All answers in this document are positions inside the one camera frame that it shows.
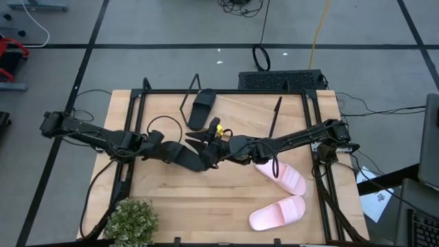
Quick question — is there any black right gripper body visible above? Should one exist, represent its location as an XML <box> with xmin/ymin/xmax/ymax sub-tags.
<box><xmin>200</xmin><ymin>135</ymin><xmax>231</xmax><ymax>171</ymax></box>

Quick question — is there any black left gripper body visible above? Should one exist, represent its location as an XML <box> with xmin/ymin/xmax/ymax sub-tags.
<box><xmin>140</xmin><ymin>130</ymin><xmax>172</xmax><ymax>162</ymax></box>

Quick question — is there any black rubber slide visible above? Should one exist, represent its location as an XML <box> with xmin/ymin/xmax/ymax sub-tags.
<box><xmin>187</xmin><ymin>88</ymin><xmax>217</xmax><ymax>132</ymax></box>
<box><xmin>163</xmin><ymin>141</ymin><xmax>207</xmax><ymax>172</ymax></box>

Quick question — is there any pink rubber slide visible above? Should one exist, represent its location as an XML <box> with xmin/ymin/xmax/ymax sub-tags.
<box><xmin>248</xmin><ymin>195</ymin><xmax>307</xmax><ymax>232</ymax></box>
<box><xmin>254</xmin><ymin>158</ymin><xmax>308</xmax><ymax>197</ymax></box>

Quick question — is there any green artificial plant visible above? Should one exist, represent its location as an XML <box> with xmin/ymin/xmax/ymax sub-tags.
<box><xmin>102</xmin><ymin>198</ymin><xmax>160</xmax><ymax>247</ymax></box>

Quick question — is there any black computer tower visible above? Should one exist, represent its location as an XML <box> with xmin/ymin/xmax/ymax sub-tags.
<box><xmin>238</xmin><ymin>69</ymin><xmax>327</xmax><ymax>92</ymax></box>

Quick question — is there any black chair base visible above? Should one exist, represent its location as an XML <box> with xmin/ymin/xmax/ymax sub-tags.
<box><xmin>0</xmin><ymin>111</ymin><xmax>12</xmax><ymax>135</ymax></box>

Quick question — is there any grey table foot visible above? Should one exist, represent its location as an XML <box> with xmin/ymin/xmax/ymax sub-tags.
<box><xmin>5</xmin><ymin>0</ymin><xmax>69</xmax><ymax>12</ymax></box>
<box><xmin>0</xmin><ymin>82</ymin><xmax>28</xmax><ymax>92</ymax></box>

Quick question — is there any white paper sheet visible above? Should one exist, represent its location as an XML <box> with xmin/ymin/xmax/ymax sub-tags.
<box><xmin>355</xmin><ymin>166</ymin><xmax>394</xmax><ymax>223</ymax></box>

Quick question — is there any black desk edge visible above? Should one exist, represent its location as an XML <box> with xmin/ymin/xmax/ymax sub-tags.
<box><xmin>356</xmin><ymin>163</ymin><xmax>420</xmax><ymax>196</ymax></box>

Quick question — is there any red cart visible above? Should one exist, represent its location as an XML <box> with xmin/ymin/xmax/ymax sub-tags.
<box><xmin>0</xmin><ymin>36</ymin><xmax>31</xmax><ymax>83</ymax></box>

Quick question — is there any grey monitor back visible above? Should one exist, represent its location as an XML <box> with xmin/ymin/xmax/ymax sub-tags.
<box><xmin>417</xmin><ymin>93</ymin><xmax>439</xmax><ymax>189</ymax></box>

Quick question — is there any black keyboard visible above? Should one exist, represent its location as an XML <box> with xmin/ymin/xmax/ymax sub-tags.
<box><xmin>407</xmin><ymin>209</ymin><xmax>439</xmax><ymax>247</ymax></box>

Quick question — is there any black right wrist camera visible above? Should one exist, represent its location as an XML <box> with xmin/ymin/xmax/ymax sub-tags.
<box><xmin>208</xmin><ymin>117</ymin><xmax>223</xmax><ymax>138</ymax></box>

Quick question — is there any black left wrist camera cable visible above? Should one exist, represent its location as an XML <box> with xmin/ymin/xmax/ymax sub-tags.
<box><xmin>146</xmin><ymin>115</ymin><xmax>184</xmax><ymax>147</ymax></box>

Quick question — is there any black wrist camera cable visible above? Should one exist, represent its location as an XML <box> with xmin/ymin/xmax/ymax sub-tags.
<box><xmin>259</xmin><ymin>140</ymin><xmax>281</xmax><ymax>180</ymax></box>
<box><xmin>146</xmin><ymin>115</ymin><xmax>184</xmax><ymax>147</ymax></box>

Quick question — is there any wooden shelf with black wire ends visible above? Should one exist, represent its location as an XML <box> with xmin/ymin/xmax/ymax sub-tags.
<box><xmin>179</xmin><ymin>73</ymin><xmax>283</xmax><ymax>147</ymax></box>

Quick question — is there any black aluminium rig frame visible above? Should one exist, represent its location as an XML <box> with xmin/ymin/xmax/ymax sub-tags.
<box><xmin>79</xmin><ymin>77</ymin><xmax>368</xmax><ymax>246</ymax></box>

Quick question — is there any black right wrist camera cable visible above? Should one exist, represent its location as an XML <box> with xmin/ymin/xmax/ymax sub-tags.
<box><xmin>259</xmin><ymin>140</ymin><xmax>281</xmax><ymax>180</ymax></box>

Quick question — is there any thick black cable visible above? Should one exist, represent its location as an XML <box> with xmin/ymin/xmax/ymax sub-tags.
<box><xmin>79</xmin><ymin>159</ymin><xmax>116</xmax><ymax>240</ymax></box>

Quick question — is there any thin black floor cable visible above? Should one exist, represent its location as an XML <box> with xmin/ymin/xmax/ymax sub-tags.
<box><xmin>68</xmin><ymin>88</ymin><xmax>112</xmax><ymax>124</ymax></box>
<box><xmin>337</xmin><ymin>91</ymin><xmax>427</xmax><ymax>118</ymax></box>

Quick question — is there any black hanging cable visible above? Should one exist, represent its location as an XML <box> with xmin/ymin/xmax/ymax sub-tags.
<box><xmin>252</xmin><ymin>0</ymin><xmax>272</xmax><ymax>72</ymax></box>

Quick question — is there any black cable pile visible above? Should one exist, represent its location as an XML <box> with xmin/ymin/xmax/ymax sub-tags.
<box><xmin>217</xmin><ymin>0</ymin><xmax>265</xmax><ymax>19</ymax></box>

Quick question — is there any yellow power cable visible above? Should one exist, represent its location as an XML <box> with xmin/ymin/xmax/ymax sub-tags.
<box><xmin>307</xmin><ymin>0</ymin><xmax>331</xmax><ymax>71</ymax></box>

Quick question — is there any white cable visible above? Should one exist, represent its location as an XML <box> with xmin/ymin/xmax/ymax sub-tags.
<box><xmin>19</xmin><ymin>0</ymin><xmax>51</xmax><ymax>48</ymax></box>

